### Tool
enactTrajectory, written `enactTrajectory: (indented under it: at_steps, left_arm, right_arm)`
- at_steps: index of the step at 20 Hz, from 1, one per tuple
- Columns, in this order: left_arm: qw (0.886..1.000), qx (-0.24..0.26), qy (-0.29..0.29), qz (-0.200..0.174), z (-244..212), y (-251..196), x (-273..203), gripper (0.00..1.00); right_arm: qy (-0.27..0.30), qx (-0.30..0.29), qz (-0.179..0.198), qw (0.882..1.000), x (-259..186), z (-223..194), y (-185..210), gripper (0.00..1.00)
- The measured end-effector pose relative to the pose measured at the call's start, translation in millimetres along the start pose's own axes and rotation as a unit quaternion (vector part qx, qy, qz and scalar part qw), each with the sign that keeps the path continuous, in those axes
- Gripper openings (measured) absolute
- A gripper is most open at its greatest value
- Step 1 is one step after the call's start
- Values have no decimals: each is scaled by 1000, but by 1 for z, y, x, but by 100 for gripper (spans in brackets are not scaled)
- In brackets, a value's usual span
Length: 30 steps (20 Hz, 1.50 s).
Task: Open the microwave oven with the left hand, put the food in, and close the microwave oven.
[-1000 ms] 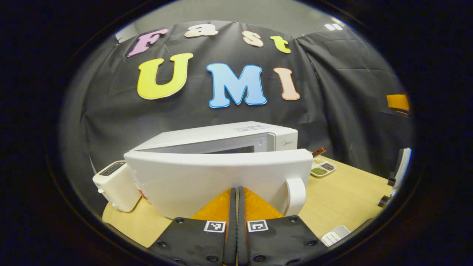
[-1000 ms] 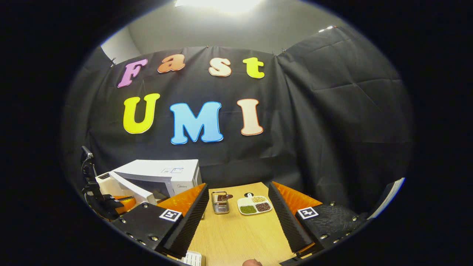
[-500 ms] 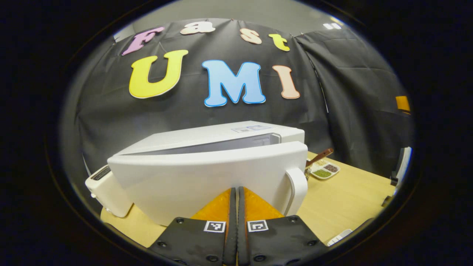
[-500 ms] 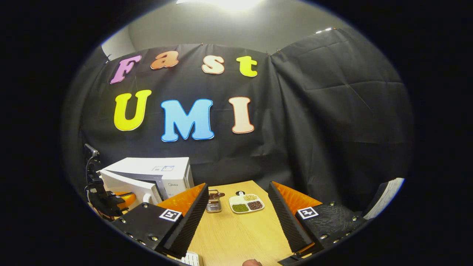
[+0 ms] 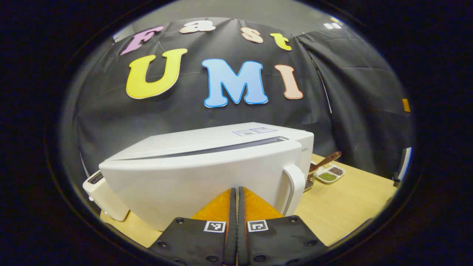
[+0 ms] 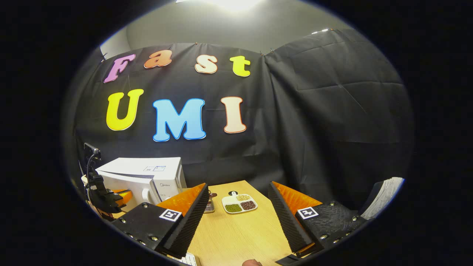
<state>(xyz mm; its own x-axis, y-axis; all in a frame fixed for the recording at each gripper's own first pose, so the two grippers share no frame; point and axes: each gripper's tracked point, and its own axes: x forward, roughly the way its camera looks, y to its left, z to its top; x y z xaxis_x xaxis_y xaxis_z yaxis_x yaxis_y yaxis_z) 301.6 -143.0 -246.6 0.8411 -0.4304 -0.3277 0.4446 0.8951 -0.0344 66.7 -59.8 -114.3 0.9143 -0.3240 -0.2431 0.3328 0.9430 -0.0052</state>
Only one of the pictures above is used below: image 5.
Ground black backdrop cloth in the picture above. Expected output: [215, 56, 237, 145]
[61, 18, 414, 185]

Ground white toaster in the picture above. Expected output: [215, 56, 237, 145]
[82, 170, 130, 222]

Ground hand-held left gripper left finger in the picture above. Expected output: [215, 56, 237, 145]
[148, 187, 238, 266]

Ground white divided spice dish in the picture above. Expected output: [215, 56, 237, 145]
[315, 163, 346, 184]

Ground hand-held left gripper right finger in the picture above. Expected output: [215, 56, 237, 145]
[237, 187, 327, 266]

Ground white microwave oven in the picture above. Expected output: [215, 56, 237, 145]
[99, 122, 314, 231]

